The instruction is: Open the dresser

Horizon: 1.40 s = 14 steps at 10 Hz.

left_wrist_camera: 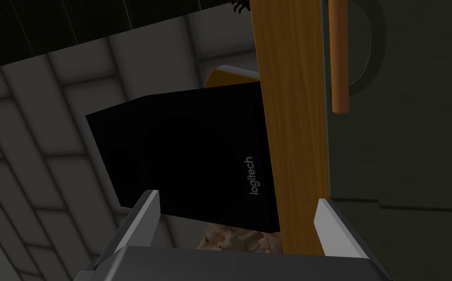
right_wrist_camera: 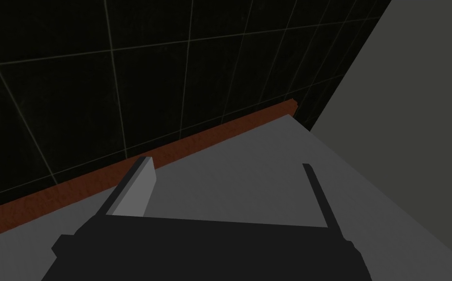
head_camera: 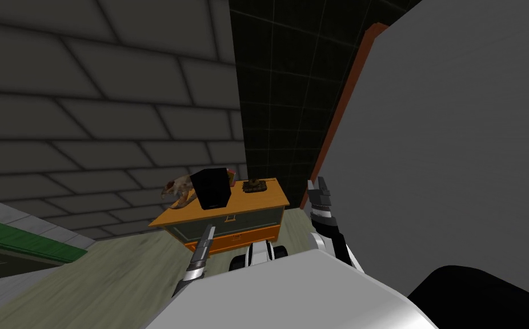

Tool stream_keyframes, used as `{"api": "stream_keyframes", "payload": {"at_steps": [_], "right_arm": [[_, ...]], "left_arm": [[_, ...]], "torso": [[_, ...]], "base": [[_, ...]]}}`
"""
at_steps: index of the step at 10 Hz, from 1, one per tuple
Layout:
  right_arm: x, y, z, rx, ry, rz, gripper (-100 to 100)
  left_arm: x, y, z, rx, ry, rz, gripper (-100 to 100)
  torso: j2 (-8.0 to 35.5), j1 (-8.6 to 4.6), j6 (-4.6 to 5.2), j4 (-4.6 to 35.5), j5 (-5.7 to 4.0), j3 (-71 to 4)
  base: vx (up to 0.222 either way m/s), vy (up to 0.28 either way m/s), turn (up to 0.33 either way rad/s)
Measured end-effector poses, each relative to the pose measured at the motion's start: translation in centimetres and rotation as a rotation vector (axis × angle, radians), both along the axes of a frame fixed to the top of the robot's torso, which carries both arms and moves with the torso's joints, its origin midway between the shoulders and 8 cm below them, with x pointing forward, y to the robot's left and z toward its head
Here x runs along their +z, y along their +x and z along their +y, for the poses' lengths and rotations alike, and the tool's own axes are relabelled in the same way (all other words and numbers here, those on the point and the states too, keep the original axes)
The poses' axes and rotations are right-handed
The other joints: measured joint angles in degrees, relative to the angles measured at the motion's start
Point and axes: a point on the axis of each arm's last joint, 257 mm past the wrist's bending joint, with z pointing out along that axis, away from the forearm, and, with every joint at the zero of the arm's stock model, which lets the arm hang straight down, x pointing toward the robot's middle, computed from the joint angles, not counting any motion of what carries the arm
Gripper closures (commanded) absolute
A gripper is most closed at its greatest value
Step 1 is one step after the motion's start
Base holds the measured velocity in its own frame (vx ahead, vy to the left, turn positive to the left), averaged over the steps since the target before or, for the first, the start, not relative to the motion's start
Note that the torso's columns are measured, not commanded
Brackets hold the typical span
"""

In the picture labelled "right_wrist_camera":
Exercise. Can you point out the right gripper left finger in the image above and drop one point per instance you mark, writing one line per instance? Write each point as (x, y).
(134, 193)

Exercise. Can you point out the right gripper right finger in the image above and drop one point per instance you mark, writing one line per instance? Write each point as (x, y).
(321, 199)

